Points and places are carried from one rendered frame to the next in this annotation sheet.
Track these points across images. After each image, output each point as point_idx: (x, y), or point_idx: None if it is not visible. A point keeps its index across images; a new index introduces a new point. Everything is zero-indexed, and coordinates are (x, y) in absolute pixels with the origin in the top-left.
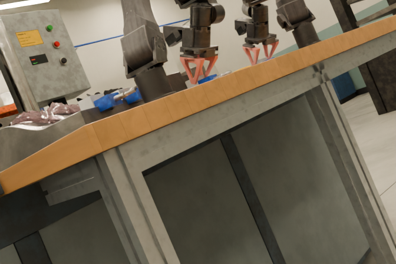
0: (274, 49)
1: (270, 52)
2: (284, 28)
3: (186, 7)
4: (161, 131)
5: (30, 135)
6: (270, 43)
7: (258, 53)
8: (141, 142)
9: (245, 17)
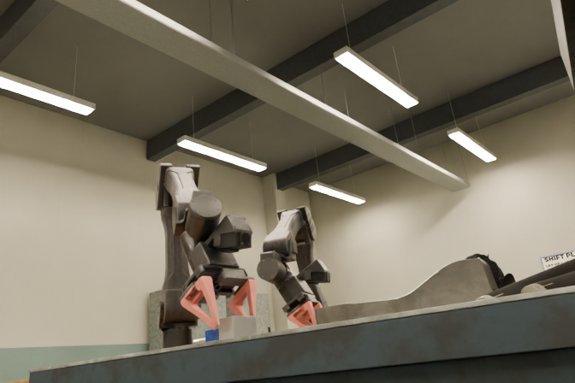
0: (195, 314)
1: (204, 314)
2: (198, 319)
3: (290, 260)
4: None
5: None
6: (203, 303)
7: (234, 312)
8: None
9: (222, 220)
